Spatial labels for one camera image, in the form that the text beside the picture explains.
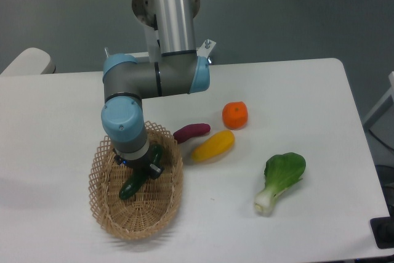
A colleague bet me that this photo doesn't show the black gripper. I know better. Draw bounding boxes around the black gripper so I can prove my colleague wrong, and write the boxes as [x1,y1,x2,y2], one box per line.
[113,148,164,180]

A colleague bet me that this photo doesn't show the green bok choy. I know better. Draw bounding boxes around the green bok choy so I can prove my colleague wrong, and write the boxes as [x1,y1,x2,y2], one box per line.
[254,152,306,216]

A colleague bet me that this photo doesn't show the purple sweet potato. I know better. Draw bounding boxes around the purple sweet potato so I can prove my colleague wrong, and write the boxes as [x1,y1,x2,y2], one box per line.
[173,123,211,144]

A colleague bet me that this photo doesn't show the woven wicker basket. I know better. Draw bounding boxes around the woven wicker basket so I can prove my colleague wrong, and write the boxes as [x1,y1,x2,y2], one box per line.
[89,121,183,240]

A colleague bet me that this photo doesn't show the orange tangerine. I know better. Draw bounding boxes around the orange tangerine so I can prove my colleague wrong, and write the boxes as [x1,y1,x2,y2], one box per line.
[222,102,249,129]

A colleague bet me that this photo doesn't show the black device at edge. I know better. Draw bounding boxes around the black device at edge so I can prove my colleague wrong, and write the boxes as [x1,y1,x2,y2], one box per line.
[370,217,393,249]

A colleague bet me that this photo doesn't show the white frame at right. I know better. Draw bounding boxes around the white frame at right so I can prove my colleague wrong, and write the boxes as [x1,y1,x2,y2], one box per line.
[362,72,393,131]

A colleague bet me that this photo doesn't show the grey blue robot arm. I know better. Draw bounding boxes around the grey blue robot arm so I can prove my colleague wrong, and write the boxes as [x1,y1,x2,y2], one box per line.
[101,0,210,179]

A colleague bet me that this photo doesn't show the white chair armrest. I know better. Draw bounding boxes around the white chair armrest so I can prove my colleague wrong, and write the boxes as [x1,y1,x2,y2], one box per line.
[1,47,56,77]

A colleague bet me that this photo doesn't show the green cucumber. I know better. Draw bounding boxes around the green cucumber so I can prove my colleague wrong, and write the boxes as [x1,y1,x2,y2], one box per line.
[118,144,164,200]

